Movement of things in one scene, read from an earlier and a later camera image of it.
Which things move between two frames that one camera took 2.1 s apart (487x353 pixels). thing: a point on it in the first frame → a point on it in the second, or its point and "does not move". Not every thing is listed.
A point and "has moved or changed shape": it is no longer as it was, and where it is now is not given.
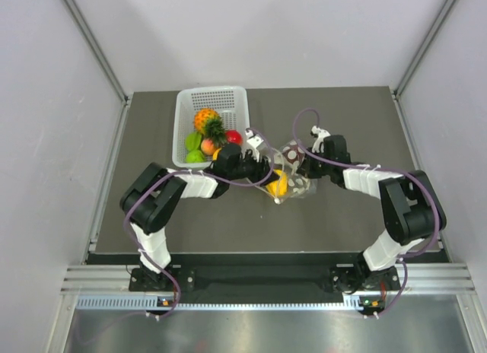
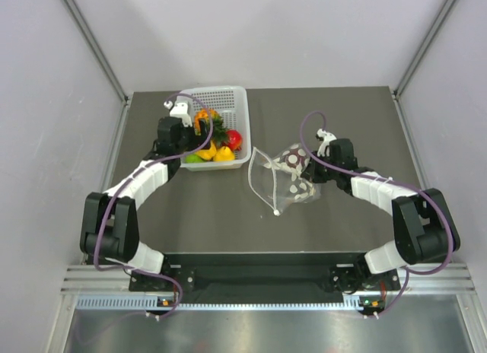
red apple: x=233 y=137 does not move
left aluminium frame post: x=92 y=44 does not move
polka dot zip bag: x=291 y=182 has moved or changed shape
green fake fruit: x=195 y=157 does not move
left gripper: x=261 y=168 → x=197 y=141
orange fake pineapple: x=208 y=122 does not move
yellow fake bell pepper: x=278 y=187 → x=208 y=154
